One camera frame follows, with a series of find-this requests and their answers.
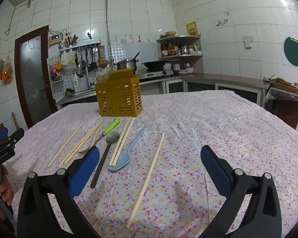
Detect chopstick lone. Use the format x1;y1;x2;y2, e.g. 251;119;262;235
125;132;165;228

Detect green frog handle fork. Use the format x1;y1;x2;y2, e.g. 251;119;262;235
79;119;120;154

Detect steel kitchen sink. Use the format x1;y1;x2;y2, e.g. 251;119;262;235
56;89;96;105

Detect kitchen counter cabinets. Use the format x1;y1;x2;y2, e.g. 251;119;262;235
140;73;270;106

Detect person's left hand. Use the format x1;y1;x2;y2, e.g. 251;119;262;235
0;165;14;206

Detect orange hanging bag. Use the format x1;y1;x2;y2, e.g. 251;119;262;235
0;58;13;85

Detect dark wooden glass door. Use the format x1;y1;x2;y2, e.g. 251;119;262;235
14;26;57;128

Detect light blue plastic spoon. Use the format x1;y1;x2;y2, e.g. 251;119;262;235
107;125;147;172

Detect sink faucet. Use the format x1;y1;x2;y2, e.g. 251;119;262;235
86;69;95;89

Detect yellow perforated utensil holder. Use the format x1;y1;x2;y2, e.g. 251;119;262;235
95;69;142;117

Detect steel cooking pot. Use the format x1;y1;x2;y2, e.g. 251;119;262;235
116;52;140;73

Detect gas stove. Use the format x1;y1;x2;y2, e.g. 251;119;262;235
135;70;174;80

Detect green round cutting board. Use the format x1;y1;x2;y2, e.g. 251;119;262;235
284;36;298;66

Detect black wok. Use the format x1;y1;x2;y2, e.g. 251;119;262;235
142;60;167;72

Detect metal spoon black handle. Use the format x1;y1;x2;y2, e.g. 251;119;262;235
90;132;120;189

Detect wall utensil rack shelf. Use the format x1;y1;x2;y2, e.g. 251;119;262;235
60;39;102;54

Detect white wall socket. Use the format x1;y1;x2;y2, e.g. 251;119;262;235
243;36;253;49

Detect corner wall shelf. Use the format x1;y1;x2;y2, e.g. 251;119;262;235
156;35;203;60

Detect yellow wall poster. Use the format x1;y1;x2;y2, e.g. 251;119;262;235
186;21;199;36

